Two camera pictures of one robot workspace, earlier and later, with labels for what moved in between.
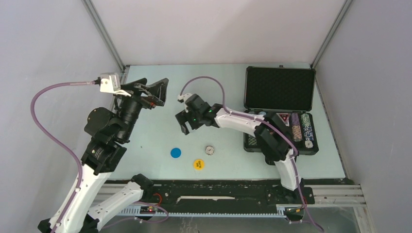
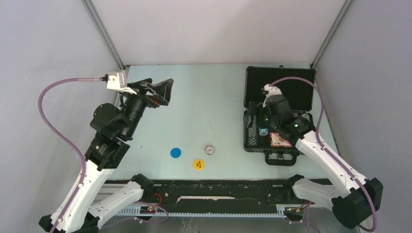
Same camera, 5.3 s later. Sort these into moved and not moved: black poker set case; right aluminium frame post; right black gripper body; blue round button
Moved: right black gripper body
Not moved: blue round button; black poker set case; right aluminium frame post
